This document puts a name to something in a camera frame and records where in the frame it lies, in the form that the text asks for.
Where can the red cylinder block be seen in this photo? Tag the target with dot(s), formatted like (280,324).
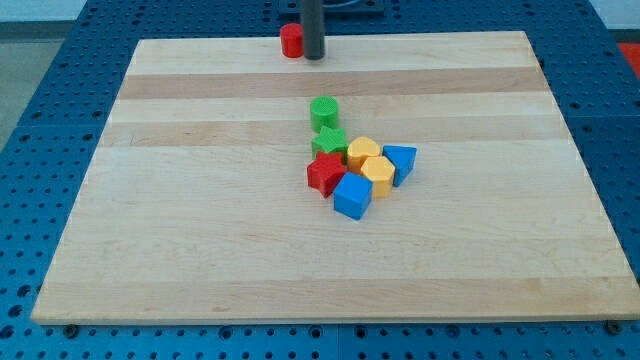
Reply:
(291,39)

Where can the red star block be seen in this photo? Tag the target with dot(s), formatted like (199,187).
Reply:
(325,172)

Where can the blue cube block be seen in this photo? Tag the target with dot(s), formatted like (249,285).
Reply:
(352,195)

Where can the green star block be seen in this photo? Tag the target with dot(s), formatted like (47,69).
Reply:
(330,141)

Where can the yellow heart block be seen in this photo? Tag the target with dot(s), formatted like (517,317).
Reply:
(359,150)

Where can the yellow hexagon block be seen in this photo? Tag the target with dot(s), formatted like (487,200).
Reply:
(380,171)

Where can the green cylinder block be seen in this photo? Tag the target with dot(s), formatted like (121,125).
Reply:
(324,111)

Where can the blue triangle block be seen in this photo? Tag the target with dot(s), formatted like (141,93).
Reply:
(403,159)

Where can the wooden board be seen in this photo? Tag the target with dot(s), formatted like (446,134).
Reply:
(195,208)

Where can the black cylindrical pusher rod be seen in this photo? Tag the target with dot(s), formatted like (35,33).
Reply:
(313,29)

